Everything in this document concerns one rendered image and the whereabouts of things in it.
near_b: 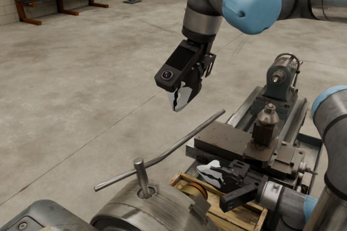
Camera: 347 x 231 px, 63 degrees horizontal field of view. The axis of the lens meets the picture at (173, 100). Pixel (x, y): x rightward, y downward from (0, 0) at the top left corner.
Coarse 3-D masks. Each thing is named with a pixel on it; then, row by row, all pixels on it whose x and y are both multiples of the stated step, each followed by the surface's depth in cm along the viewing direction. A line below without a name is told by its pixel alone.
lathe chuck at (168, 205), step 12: (132, 180) 70; (156, 180) 66; (120, 192) 67; (132, 192) 64; (156, 192) 62; (168, 192) 62; (180, 192) 62; (132, 204) 60; (144, 204) 59; (156, 204) 59; (168, 204) 60; (180, 204) 60; (192, 204) 61; (156, 216) 57; (168, 216) 57; (180, 216) 58; (192, 216) 59; (168, 228) 56; (180, 228) 56; (192, 228) 57; (204, 228) 59; (216, 228) 61
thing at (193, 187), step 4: (188, 184) 81; (192, 184) 81; (196, 184) 81; (200, 184) 81; (184, 188) 79; (188, 188) 79; (192, 188) 79; (196, 188) 80; (200, 188) 80; (204, 188) 81; (184, 192) 77; (188, 192) 77; (192, 192) 77; (196, 192) 78; (200, 192) 79; (204, 192) 80; (204, 196) 80
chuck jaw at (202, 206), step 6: (192, 198) 68; (198, 198) 65; (204, 198) 66; (198, 204) 64; (204, 204) 65; (210, 204) 66; (192, 210) 61; (198, 210) 61; (204, 210) 64; (198, 216) 61; (204, 216) 61; (204, 222) 60
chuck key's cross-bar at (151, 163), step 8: (224, 112) 67; (208, 120) 66; (200, 128) 65; (192, 136) 64; (176, 144) 63; (168, 152) 62; (152, 160) 61; (160, 160) 61; (120, 176) 58; (128, 176) 59; (104, 184) 56
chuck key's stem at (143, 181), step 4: (136, 160) 59; (140, 160) 59; (136, 164) 58; (140, 164) 59; (144, 164) 60; (136, 168) 59; (140, 168) 59; (144, 168) 60; (140, 172) 59; (144, 172) 60; (140, 176) 60; (144, 176) 60; (140, 180) 60; (144, 180) 60; (140, 184) 61; (144, 184) 60; (144, 188) 61; (148, 188) 62; (144, 192) 62; (148, 192) 62
